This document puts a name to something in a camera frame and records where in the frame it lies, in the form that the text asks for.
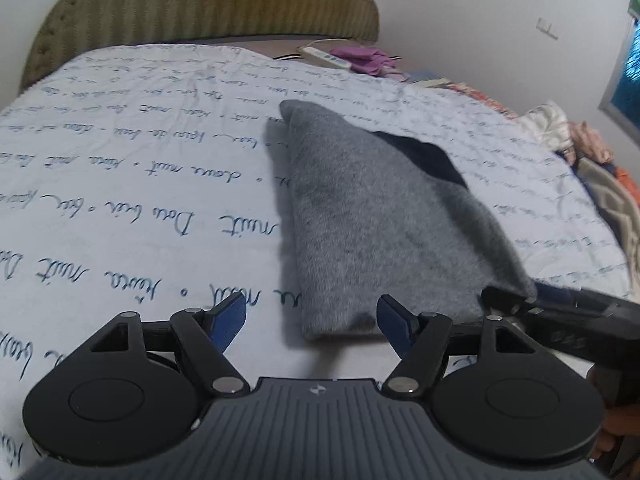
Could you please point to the grey sweater with navy sleeves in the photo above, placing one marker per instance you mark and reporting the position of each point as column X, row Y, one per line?
column 370, row 230

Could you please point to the white script-print bedsheet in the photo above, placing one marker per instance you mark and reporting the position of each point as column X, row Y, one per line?
column 125, row 160

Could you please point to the white wall switch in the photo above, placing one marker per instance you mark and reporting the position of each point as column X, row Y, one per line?
column 547, row 29

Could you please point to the person's right hand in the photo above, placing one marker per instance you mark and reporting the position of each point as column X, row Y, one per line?
column 607, row 435

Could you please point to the window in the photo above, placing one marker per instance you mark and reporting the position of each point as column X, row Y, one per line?
column 627, row 75

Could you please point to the white remote control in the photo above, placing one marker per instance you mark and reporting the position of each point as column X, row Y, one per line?
column 325, row 57

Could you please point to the olive upholstered headboard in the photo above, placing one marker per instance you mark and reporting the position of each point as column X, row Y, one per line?
column 200, row 5

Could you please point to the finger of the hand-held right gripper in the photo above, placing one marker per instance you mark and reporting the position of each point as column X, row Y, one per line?
column 505, row 302
column 552, row 294

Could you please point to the beige patterned blanket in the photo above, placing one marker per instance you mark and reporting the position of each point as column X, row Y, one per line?
column 615, row 205

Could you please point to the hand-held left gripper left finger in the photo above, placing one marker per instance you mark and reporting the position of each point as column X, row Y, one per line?
column 227, row 320

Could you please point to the purple cloth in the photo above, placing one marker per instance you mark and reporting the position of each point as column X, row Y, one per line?
column 367, row 60

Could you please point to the orange pink cloth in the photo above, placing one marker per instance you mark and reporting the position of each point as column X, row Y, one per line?
column 592, row 142

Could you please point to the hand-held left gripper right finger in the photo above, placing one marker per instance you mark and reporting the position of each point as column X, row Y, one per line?
column 395, row 320

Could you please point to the pale flat box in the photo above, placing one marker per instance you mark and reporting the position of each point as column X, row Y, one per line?
column 430, row 82

